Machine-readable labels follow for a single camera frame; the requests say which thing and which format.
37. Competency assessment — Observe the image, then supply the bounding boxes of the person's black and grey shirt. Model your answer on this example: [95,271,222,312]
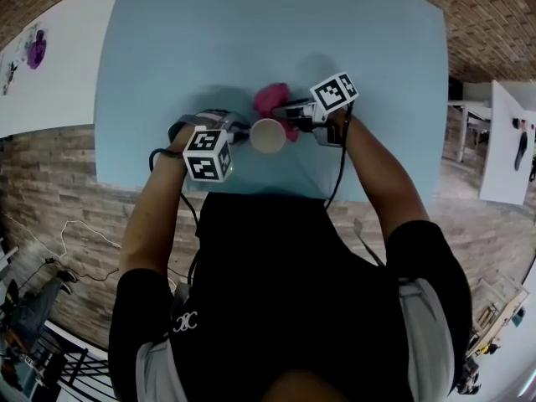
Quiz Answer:
[108,191,473,402]

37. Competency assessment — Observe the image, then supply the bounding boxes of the pile of small trinkets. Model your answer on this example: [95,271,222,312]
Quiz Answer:
[2,60,20,95]

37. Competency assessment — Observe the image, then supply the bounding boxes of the black metal rack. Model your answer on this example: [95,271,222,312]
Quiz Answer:
[24,324,114,402]

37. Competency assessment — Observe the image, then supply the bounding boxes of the black floor cable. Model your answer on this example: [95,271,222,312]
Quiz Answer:
[16,257,122,292]

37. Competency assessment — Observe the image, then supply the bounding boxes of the white cup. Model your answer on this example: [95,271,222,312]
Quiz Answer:
[250,117,288,154]

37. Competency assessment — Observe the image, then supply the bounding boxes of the light wooden rack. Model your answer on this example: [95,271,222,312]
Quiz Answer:
[466,272,531,358]

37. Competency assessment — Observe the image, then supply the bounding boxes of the person's right forearm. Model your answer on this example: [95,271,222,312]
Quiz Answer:
[330,106,430,242]

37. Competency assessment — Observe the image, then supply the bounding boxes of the person's left forearm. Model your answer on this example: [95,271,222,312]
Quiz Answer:
[119,124,198,278]

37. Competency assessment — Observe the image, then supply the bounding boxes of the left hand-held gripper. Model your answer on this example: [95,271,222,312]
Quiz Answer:
[167,109,252,183]

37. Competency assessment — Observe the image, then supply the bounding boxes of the white desk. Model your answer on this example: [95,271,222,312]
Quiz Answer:
[447,80,536,204]

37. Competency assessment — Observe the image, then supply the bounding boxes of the pink cloth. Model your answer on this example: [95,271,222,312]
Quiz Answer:
[253,82,301,144]

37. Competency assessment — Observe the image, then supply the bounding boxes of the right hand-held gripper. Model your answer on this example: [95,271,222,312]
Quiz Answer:
[272,71,361,148]

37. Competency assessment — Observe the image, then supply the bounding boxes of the purple crumpled cloth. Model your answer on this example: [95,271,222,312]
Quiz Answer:
[27,29,48,70]

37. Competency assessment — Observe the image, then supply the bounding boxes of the white floor cable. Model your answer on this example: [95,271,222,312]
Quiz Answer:
[3,219,122,267]

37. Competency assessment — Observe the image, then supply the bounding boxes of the black elongated insole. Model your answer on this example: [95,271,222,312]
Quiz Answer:
[513,131,529,172]

